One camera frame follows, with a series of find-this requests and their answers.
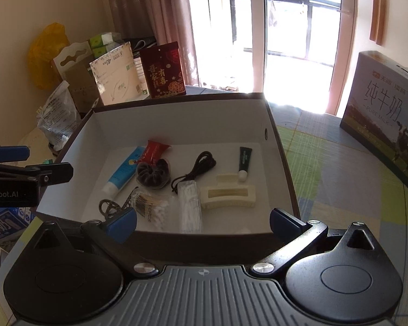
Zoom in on leopard print hair band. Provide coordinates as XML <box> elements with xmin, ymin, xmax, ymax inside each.
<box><xmin>98</xmin><ymin>187</ymin><xmax>140</xmax><ymax>220</ymax></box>

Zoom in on green tissue boxes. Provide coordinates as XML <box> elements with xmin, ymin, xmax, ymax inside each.
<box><xmin>88</xmin><ymin>32</ymin><xmax>123</xmax><ymax>58</ymax></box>

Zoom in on wooden wall strips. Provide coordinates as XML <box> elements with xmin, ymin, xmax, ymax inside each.
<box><xmin>370</xmin><ymin>0</ymin><xmax>387</xmax><ymax>46</ymax></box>

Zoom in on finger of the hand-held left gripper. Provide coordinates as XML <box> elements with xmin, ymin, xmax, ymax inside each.
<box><xmin>0</xmin><ymin>145</ymin><xmax>30</xmax><ymax>163</ymax></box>
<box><xmin>0</xmin><ymin>163</ymin><xmax>73</xmax><ymax>187</ymax></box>

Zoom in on cream hair claw clip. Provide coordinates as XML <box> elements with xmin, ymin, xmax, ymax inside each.
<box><xmin>200</xmin><ymin>173</ymin><xmax>256</xmax><ymax>210</ymax></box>

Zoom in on brown velvet scrunchie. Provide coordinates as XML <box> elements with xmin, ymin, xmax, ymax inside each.
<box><xmin>136</xmin><ymin>159</ymin><xmax>172</xmax><ymax>189</ymax></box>

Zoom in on black bag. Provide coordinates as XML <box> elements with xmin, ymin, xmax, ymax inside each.
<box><xmin>122</xmin><ymin>36</ymin><xmax>157</xmax><ymax>53</ymax></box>

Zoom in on large milk carton case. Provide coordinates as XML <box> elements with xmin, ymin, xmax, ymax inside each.
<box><xmin>339</xmin><ymin>51</ymin><xmax>408</xmax><ymax>197</ymax></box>

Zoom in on blue milk carton box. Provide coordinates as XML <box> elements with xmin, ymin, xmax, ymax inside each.
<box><xmin>0</xmin><ymin>207</ymin><xmax>35</xmax><ymax>245</ymax></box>

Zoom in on pink curtain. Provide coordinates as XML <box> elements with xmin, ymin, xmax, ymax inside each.
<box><xmin>102</xmin><ymin>0</ymin><xmax>205</xmax><ymax>87</ymax></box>

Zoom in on black USB cable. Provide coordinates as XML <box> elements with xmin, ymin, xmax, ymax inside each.
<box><xmin>171</xmin><ymin>151</ymin><xmax>217</xmax><ymax>196</ymax></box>

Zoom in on red gift bag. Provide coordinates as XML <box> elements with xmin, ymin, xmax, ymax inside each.
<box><xmin>139</xmin><ymin>42</ymin><xmax>186</xmax><ymax>100</ymax></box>

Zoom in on cotton swab pack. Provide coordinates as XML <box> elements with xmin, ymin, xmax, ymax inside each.
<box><xmin>131</xmin><ymin>192</ymin><xmax>171</xmax><ymax>230</ymax></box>

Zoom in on blue toothpaste tube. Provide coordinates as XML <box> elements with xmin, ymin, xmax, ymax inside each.
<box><xmin>102</xmin><ymin>146</ymin><xmax>147</xmax><ymax>197</ymax></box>

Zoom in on window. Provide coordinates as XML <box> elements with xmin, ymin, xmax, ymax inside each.
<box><xmin>226</xmin><ymin>0</ymin><xmax>344</xmax><ymax>65</ymax></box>

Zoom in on yellow plastic bag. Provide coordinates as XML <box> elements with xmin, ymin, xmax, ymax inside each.
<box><xmin>28</xmin><ymin>23</ymin><xmax>70</xmax><ymax>90</ymax></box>

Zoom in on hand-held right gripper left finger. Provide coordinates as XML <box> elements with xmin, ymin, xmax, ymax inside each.
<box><xmin>32</xmin><ymin>207</ymin><xmax>159</xmax><ymax>278</ymax></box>

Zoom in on red snack packet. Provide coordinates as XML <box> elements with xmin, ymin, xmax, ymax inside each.
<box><xmin>140</xmin><ymin>139</ymin><xmax>172</xmax><ymax>165</ymax></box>

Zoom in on dark green small tube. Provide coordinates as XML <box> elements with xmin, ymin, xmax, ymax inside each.
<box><xmin>237</xmin><ymin>147</ymin><xmax>254</xmax><ymax>181</ymax></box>

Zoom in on clear printed plastic bag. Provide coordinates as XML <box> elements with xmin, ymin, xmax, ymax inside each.
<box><xmin>37</xmin><ymin>81</ymin><xmax>81</xmax><ymax>150</ymax></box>

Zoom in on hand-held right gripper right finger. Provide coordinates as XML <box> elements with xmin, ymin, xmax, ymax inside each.
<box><xmin>252</xmin><ymin>208</ymin><xmax>386</xmax><ymax>277</ymax></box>

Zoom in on brown cardboard box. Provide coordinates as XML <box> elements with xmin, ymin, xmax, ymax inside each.
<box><xmin>34</xmin><ymin>92</ymin><xmax>301</xmax><ymax>269</ymax></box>

